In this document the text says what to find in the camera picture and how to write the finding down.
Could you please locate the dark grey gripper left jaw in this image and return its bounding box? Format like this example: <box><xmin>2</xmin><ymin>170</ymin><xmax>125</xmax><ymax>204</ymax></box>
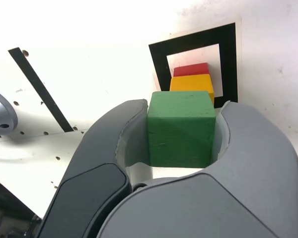
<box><xmin>37</xmin><ymin>99</ymin><xmax>154</xmax><ymax>238</ymax></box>

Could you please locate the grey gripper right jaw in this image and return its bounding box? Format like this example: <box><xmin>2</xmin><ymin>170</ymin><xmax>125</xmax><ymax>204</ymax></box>
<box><xmin>95</xmin><ymin>100</ymin><xmax>298</xmax><ymax>238</ymax></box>

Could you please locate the green cube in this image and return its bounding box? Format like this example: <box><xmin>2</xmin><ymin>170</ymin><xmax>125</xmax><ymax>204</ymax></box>
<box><xmin>147</xmin><ymin>90</ymin><xmax>217</xmax><ymax>169</ymax></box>

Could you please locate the yellow cube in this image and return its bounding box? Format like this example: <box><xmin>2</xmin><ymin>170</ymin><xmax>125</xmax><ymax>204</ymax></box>
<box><xmin>169</xmin><ymin>73</ymin><xmax>215</xmax><ymax>108</ymax></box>

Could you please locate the red cube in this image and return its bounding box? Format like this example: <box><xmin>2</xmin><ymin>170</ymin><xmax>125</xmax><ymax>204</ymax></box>
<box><xmin>173</xmin><ymin>62</ymin><xmax>211</xmax><ymax>78</ymax></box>

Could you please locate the black tape square outline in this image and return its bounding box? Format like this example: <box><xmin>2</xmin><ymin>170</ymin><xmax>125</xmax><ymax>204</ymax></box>
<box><xmin>148</xmin><ymin>22</ymin><xmax>239</xmax><ymax>104</ymax></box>

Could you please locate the black tape strip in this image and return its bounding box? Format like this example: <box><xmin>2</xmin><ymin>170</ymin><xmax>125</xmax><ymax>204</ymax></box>
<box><xmin>7</xmin><ymin>47</ymin><xmax>74</xmax><ymax>133</ymax></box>

